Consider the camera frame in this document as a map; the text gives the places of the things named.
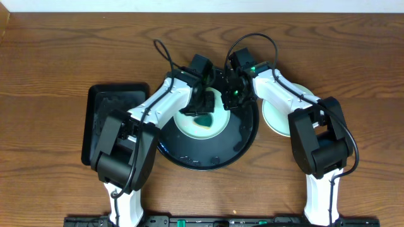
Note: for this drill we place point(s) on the round black tray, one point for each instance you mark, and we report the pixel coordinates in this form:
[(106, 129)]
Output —
[(216, 152)]

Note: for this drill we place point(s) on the green yellow sponge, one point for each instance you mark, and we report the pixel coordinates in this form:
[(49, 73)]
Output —
[(204, 121)]

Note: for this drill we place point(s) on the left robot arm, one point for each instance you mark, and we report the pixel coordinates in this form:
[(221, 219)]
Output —
[(125, 152)]

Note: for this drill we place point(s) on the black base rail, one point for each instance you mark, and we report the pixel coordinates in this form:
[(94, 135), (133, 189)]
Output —
[(165, 221)]

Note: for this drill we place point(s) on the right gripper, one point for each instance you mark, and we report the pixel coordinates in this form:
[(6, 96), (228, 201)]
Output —
[(228, 103)]

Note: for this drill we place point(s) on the light green plate bottom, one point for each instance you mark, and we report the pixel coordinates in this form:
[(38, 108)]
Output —
[(274, 119)]

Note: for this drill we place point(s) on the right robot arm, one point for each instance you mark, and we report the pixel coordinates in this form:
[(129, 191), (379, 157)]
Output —
[(320, 140)]

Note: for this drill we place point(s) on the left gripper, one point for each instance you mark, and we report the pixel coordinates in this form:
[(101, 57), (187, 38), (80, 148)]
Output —
[(202, 103)]

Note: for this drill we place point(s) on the light green plate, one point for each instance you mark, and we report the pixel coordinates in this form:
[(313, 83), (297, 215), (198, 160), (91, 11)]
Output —
[(274, 119), (220, 116)]

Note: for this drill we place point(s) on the rectangular black tray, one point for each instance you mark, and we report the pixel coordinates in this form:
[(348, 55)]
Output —
[(102, 99)]

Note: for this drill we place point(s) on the light green plate top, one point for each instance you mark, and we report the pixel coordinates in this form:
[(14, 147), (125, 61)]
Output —
[(220, 116)]

